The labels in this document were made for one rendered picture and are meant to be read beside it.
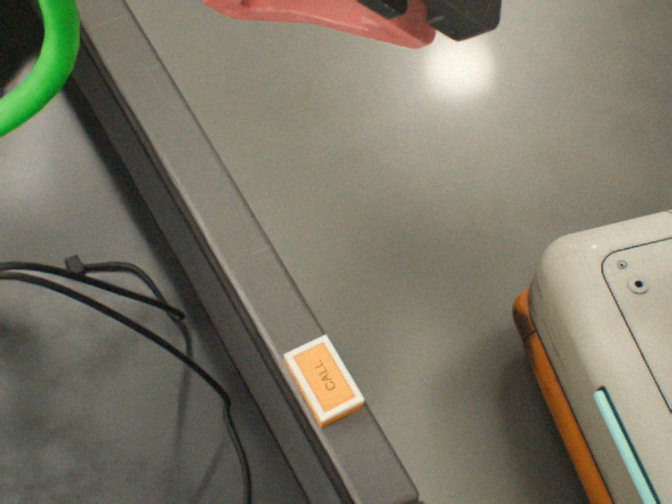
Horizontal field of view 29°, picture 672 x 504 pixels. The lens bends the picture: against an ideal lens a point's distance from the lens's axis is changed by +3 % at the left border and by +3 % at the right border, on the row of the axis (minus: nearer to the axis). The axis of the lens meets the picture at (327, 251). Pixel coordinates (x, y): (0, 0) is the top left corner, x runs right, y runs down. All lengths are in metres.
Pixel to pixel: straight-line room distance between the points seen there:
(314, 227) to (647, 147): 0.55
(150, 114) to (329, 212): 1.09
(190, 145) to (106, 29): 0.12
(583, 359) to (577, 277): 0.10
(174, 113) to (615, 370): 0.84
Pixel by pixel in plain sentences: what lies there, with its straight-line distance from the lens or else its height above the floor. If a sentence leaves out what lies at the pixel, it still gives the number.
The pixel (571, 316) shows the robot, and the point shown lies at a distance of 1.65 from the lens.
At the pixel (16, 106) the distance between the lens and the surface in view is 0.60.
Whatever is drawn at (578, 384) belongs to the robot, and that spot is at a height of 0.20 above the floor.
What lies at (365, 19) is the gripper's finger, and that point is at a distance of 0.42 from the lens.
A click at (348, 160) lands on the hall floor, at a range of 2.04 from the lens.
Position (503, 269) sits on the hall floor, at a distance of 1.96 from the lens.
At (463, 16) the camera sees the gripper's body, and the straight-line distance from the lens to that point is 0.39.
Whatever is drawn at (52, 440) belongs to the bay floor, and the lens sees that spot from 0.93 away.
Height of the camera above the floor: 1.69
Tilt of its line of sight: 60 degrees down
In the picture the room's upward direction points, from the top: 5 degrees clockwise
